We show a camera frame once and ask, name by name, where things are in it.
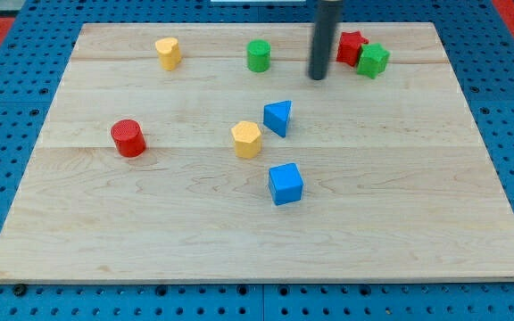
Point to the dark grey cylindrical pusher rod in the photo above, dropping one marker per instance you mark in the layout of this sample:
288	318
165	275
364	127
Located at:
327	17

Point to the red star block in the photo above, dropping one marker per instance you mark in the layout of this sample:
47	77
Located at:
349	47

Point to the green star block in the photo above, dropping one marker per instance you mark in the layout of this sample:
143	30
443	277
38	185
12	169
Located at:
373	60

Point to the green cylinder block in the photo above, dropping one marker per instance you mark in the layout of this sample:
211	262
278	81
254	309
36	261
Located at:
258	55

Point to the blue triangle block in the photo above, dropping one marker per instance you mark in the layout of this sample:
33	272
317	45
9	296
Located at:
276	117

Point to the yellow hexagon block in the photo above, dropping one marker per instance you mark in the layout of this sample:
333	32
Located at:
247	139

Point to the yellow heart block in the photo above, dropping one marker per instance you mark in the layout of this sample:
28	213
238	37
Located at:
168	52

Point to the blue cube block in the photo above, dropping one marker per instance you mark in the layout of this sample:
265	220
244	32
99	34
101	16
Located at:
285	184

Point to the light wooden board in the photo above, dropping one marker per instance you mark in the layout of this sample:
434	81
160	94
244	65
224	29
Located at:
397	184

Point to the red cylinder block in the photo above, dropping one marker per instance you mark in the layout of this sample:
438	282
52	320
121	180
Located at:
128	138

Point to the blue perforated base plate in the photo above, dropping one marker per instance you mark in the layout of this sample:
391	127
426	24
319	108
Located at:
35	52

